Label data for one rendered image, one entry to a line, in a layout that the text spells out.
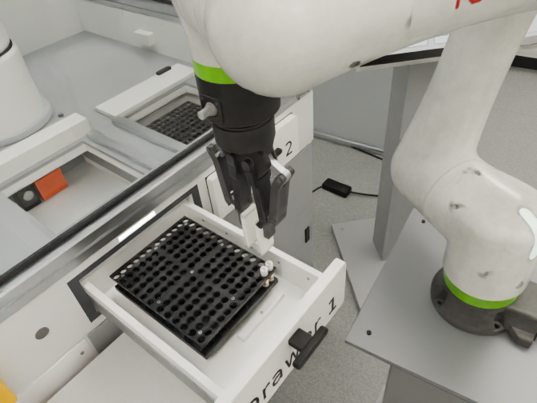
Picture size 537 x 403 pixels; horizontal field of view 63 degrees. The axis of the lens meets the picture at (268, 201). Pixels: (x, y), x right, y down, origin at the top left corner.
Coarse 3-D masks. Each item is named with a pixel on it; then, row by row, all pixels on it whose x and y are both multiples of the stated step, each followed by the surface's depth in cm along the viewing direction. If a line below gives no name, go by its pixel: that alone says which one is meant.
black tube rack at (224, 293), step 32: (160, 256) 77; (192, 256) 81; (224, 256) 75; (256, 256) 75; (128, 288) 76; (160, 288) 71; (192, 288) 71; (224, 288) 75; (160, 320) 70; (192, 320) 70; (224, 320) 69
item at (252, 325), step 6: (276, 294) 75; (282, 294) 75; (270, 300) 74; (276, 300) 74; (264, 306) 73; (270, 306) 73; (258, 312) 73; (264, 312) 73; (270, 312) 74; (252, 318) 72; (258, 318) 72; (264, 318) 73; (252, 324) 71; (258, 324) 72; (246, 330) 70; (252, 330) 71; (240, 336) 70; (246, 336) 70
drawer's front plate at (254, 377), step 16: (336, 272) 68; (320, 288) 66; (336, 288) 70; (304, 304) 64; (320, 304) 67; (336, 304) 74; (288, 320) 62; (304, 320) 64; (320, 320) 70; (272, 336) 60; (288, 336) 61; (272, 352) 59; (288, 352) 64; (256, 368) 57; (272, 368) 61; (288, 368) 66; (240, 384) 56; (256, 384) 58; (224, 400) 54; (240, 400) 56
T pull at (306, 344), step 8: (320, 328) 62; (296, 336) 62; (304, 336) 62; (312, 336) 62; (320, 336) 62; (288, 344) 62; (296, 344) 61; (304, 344) 61; (312, 344) 61; (304, 352) 60; (312, 352) 61; (296, 360) 59; (304, 360) 59; (296, 368) 59
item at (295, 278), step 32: (160, 224) 84; (192, 224) 90; (224, 224) 82; (128, 256) 81; (288, 256) 75; (96, 288) 73; (288, 288) 77; (128, 320) 68; (160, 352) 65; (192, 352) 70; (224, 352) 69; (256, 352) 69; (192, 384) 62; (224, 384) 65
